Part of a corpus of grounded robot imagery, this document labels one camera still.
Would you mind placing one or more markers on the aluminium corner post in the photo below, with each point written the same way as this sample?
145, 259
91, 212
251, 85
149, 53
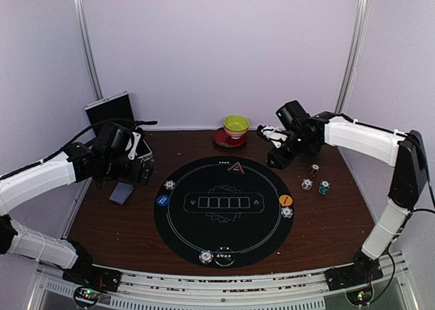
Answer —
357, 40
86, 43

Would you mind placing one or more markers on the left aluminium corner post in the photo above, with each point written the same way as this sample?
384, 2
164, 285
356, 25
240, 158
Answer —
86, 43

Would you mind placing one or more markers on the green striped bowl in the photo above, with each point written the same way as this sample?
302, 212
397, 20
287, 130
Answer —
236, 126

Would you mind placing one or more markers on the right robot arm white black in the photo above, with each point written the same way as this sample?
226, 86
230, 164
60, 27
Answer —
399, 155

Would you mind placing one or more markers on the white blue chip stack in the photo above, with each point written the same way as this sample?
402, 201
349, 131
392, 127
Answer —
307, 184

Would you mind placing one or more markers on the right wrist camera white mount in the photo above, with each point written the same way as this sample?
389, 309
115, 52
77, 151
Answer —
272, 134

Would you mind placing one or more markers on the green chip stack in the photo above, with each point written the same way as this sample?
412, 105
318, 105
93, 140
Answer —
324, 187

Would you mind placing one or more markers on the aluminium poker case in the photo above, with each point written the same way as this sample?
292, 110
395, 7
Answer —
112, 116

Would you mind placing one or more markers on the red plate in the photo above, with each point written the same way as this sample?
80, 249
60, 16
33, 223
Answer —
221, 138

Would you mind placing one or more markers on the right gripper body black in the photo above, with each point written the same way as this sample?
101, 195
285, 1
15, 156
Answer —
297, 146

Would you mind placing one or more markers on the red black triangle dealer marker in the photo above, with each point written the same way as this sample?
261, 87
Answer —
236, 168

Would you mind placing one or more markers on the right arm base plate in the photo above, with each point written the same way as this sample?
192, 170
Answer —
344, 277

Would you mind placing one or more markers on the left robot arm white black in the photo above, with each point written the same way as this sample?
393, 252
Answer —
30, 194

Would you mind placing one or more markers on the blue round blind button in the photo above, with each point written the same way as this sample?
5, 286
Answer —
163, 200

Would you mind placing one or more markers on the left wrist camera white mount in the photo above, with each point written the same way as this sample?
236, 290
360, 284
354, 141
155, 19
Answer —
132, 145

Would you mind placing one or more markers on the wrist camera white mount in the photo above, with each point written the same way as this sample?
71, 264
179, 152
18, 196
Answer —
132, 145
272, 134

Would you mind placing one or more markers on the aluminium front rail frame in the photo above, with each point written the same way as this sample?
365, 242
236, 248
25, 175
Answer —
297, 290

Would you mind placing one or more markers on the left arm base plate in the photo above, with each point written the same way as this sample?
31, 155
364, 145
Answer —
97, 278

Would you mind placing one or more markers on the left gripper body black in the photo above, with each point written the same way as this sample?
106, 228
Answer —
113, 167

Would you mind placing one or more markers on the round black poker mat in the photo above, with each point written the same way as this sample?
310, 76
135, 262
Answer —
237, 217

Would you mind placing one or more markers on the orange round blind button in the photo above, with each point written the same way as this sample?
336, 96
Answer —
285, 200

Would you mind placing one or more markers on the right aluminium corner post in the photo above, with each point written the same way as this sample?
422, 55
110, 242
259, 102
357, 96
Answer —
357, 40

